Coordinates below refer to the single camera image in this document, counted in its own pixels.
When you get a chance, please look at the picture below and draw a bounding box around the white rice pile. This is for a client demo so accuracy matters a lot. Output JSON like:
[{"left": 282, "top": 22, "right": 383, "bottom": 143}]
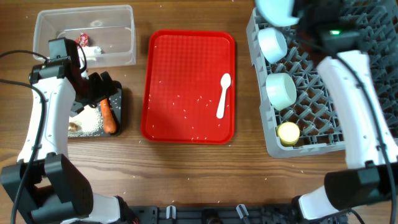
[{"left": 67, "top": 93, "right": 122, "bottom": 138}]

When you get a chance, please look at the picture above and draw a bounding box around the orange carrot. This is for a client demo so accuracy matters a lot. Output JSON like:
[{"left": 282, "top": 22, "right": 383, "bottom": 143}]
[{"left": 100, "top": 98, "right": 118, "bottom": 134}]

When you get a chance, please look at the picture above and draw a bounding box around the brown food scrap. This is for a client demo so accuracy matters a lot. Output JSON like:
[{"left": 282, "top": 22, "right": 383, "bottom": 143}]
[{"left": 68, "top": 122, "right": 81, "bottom": 133}]

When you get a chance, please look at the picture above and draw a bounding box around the light blue plate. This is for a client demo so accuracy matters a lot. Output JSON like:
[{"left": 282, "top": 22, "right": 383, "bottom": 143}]
[{"left": 255, "top": 0, "right": 299, "bottom": 27}]

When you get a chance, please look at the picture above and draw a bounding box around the light blue bowl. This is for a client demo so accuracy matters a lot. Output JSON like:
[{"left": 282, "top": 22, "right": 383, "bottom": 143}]
[{"left": 258, "top": 27, "right": 287, "bottom": 63}]

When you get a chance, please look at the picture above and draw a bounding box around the red candy wrapper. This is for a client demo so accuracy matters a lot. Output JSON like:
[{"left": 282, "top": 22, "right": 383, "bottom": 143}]
[{"left": 75, "top": 32, "right": 90, "bottom": 47}]

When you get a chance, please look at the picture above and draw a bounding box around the mint green bowl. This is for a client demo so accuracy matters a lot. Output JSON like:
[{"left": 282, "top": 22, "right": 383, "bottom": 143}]
[{"left": 266, "top": 73, "right": 297, "bottom": 111}]

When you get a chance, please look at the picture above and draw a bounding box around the white plastic spoon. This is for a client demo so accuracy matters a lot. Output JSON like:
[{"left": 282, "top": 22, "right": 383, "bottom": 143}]
[{"left": 216, "top": 73, "right": 231, "bottom": 119}]

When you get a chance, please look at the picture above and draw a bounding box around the yellow plastic cup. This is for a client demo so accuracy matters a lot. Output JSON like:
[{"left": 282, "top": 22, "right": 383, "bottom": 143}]
[{"left": 276, "top": 122, "right": 300, "bottom": 146}]

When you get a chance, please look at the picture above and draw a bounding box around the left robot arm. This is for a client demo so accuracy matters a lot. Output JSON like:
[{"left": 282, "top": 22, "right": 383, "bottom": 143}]
[{"left": 1, "top": 38, "right": 139, "bottom": 223}]

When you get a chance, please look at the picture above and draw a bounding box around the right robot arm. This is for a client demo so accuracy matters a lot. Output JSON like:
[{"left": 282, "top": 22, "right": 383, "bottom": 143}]
[{"left": 292, "top": 1, "right": 397, "bottom": 223}]

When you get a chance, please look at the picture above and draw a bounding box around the grey dishwasher rack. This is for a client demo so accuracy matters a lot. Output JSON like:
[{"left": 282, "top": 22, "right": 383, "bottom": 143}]
[{"left": 246, "top": 1, "right": 397, "bottom": 158}]

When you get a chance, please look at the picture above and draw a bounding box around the black plastic tray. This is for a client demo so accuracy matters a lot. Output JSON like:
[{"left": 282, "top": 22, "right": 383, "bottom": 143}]
[{"left": 67, "top": 80, "right": 123, "bottom": 139}]

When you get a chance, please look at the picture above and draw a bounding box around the clear plastic bin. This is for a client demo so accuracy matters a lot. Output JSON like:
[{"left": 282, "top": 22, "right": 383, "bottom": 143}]
[{"left": 33, "top": 5, "right": 137, "bottom": 68}]

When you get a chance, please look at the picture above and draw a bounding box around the red serving tray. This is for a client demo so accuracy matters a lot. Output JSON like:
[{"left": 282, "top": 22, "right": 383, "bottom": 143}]
[{"left": 141, "top": 30, "right": 236, "bottom": 144}]

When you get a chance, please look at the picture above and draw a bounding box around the left black cable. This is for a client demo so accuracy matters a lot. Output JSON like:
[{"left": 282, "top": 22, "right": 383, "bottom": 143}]
[{"left": 0, "top": 43, "right": 88, "bottom": 224}]

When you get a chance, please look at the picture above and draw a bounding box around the black cable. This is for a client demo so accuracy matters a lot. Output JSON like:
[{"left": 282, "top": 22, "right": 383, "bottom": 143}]
[
  {"left": 335, "top": 52, "right": 398, "bottom": 224},
  {"left": 0, "top": 43, "right": 88, "bottom": 224}
]

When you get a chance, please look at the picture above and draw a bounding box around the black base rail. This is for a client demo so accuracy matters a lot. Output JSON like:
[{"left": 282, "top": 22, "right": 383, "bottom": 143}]
[{"left": 131, "top": 204, "right": 309, "bottom": 224}]

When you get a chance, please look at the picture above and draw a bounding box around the right black cable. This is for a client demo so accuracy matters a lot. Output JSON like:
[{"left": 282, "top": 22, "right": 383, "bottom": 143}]
[{"left": 335, "top": 52, "right": 398, "bottom": 224}]

